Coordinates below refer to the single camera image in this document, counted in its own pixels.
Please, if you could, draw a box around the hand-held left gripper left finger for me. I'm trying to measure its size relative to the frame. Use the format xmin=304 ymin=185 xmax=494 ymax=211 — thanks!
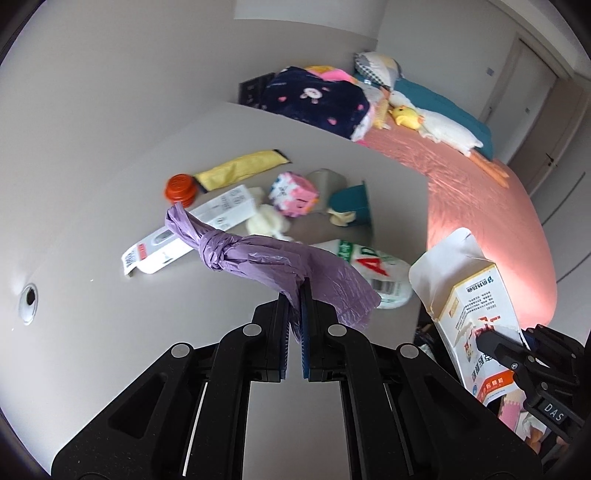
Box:
xmin=51 ymin=292 xmax=293 ymax=480

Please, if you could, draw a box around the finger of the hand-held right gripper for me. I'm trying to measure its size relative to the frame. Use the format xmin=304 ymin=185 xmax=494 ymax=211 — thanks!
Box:
xmin=522 ymin=324 xmax=583 ymax=384
xmin=475 ymin=329 xmax=536 ymax=384

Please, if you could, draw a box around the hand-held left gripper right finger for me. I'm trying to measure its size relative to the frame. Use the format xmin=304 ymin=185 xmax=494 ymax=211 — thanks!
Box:
xmin=299 ymin=277 xmax=543 ymax=480

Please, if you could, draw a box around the white orange carton box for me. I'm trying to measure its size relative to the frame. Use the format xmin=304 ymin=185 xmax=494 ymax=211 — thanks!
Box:
xmin=409 ymin=227 xmax=532 ymax=407

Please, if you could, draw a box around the purple knotted plastic bag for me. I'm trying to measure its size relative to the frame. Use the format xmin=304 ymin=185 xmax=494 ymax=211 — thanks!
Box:
xmin=165 ymin=203 xmax=382 ymax=330

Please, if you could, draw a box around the yellow snack wrapper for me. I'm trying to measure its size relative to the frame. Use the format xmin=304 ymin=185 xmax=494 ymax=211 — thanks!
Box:
xmin=193 ymin=149 xmax=291 ymax=191

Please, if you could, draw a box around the orange plastic spool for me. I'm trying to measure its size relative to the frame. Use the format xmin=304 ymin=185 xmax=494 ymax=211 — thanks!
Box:
xmin=165 ymin=174 xmax=198 ymax=206

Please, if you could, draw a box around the pink foam floor mat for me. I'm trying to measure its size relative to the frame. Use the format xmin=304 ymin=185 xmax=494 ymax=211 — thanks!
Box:
xmin=499 ymin=394 xmax=525 ymax=428

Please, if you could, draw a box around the white AD bottle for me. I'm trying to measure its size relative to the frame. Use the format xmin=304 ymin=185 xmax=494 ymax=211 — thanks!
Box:
xmin=309 ymin=239 xmax=413 ymax=310

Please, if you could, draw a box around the cream plush toy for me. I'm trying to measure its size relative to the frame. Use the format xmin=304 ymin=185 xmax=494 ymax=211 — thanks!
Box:
xmin=246 ymin=203 xmax=296 ymax=241

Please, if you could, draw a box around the pink white cube toy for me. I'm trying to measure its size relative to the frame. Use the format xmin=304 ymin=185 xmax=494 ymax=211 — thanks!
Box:
xmin=269 ymin=172 xmax=321 ymax=219

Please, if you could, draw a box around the long white cardboard box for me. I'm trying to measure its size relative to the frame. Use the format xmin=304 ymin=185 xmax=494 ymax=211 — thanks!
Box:
xmin=121 ymin=185 xmax=259 ymax=276

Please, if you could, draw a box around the teal plastic container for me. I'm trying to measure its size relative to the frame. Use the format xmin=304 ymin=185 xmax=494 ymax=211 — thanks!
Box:
xmin=330 ymin=181 xmax=374 ymax=227

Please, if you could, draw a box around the pink bed sheet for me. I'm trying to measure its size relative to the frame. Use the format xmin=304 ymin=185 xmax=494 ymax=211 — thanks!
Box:
xmin=360 ymin=124 xmax=557 ymax=324

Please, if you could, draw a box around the grey cup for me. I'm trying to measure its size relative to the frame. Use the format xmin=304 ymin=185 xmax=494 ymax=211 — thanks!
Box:
xmin=307 ymin=168 xmax=349 ymax=208

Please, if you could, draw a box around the white pink printed cloth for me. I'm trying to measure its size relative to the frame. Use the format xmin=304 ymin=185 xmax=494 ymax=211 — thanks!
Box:
xmin=351 ymin=88 xmax=384 ymax=141

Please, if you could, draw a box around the navy printed fleece blanket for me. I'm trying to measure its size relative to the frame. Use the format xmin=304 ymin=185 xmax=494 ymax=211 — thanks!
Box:
xmin=261 ymin=66 xmax=372 ymax=139

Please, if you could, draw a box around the white goose plush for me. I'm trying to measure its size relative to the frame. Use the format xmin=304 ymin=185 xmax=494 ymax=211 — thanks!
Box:
xmin=388 ymin=90 xmax=513 ymax=188

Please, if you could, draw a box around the yellow duck plush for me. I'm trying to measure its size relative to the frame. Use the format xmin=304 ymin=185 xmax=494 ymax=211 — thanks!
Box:
xmin=390 ymin=105 xmax=426 ymax=130

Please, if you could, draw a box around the pink yellow cloth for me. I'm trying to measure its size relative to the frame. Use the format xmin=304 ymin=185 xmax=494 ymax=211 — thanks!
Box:
xmin=305 ymin=65 xmax=358 ymax=84

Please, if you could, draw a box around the teal pillow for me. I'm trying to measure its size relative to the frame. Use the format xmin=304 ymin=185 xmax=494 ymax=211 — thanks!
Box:
xmin=392 ymin=78 xmax=495 ymax=160

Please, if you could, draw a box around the checkered patchwork pillow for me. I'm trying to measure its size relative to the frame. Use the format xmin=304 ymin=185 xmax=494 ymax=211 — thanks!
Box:
xmin=353 ymin=52 xmax=402 ymax=90

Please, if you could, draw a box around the white door with black handle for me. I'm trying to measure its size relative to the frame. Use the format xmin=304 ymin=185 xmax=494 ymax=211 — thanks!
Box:
xmin=508 ymin=78 xmax=591 ymax=195

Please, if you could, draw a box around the desk cable hole grommet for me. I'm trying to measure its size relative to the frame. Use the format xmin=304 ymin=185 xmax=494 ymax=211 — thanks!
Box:
xmin=18 ymin=282 xmax=38 ymax=324

